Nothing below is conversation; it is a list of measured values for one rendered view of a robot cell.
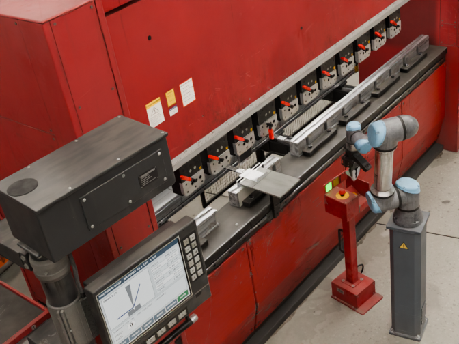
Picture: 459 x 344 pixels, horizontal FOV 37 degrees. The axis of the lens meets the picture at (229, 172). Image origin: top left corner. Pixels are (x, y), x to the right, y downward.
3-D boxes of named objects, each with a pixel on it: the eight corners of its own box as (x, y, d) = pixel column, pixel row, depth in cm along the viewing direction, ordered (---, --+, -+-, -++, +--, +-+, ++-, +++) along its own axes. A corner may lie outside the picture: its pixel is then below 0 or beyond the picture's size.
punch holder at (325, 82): (323, 91, 393) (321, 65, 384) (311, 89, 398) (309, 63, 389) (337, 80, 402) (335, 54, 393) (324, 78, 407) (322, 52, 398)
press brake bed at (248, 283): (195, 420, 355) (164, 304, 311) (167, 402, 368) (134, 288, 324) (444, 150, 536) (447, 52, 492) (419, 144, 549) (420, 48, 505)
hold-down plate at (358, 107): (345, 125, 416) (345, 121, 414) (338, 123, 419) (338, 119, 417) (370, 104, 434) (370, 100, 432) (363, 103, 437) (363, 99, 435)
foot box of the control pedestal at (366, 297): (363, 315, 400) (362, 300, 394) (330, 297, 417) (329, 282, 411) (384, 297, 410) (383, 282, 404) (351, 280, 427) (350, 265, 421)
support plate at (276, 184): (280, 198, 341) (280, 196, 340) (240, 185, 356) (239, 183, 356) (300, 180, 352) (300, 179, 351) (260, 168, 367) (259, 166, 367)
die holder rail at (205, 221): (151, 281, 319) (147, 266, 314) (143, 277, 322) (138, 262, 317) (219, 224, 349) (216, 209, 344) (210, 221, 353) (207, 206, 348)
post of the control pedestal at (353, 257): (352, 284, 406) (348, 212, 377) (345, 280, 410) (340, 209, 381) (358, 280, 409) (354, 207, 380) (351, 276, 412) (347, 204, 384)
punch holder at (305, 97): (304, 106, 381) (301, 79, 372) (291, 103, 386) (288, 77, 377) (318, 95, 390) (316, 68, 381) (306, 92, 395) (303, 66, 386)
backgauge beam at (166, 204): (122, 256, 337) (117, 240, 332) (104, 248, 345) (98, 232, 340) (358, 71, 476) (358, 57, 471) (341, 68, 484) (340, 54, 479)
